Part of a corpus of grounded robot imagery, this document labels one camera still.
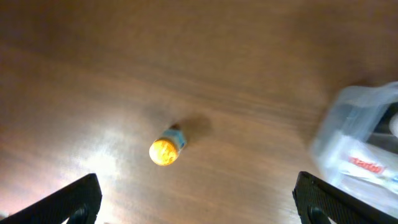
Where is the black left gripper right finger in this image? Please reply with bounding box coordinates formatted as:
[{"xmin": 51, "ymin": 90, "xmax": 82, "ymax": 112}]
[{"xmin": 292, "ymin": 171, "xmax": 397, "ymax": 224}]

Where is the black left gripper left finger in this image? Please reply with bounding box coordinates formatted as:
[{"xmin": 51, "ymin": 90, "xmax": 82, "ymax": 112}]
[{"xmin": 1, "ymin": 173, "xmax": 102, "ymax": 224}]

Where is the white Panadol box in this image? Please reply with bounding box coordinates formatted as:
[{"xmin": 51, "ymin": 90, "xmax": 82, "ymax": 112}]
[{"xmin": 327, "ymin": 136, "xmax": 397, "ymax": 216}]

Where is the gold lid small jar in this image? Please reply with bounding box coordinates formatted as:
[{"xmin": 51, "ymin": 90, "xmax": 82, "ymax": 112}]
[{"xmin": 149, "ymin": 124, "xmax": 187, "ymax": 166}]

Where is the dark bottle white cap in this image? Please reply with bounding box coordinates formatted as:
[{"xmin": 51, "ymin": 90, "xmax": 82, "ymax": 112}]
[{"xmin": 367, "ymin": 103, "xmax": 397, "ymax": 154}]

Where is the clear plastic container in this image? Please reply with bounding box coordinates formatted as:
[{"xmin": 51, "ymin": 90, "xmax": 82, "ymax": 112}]
[{"xmin": 309, "ymin": 81, "xmax": 398, "ymax": 218}]

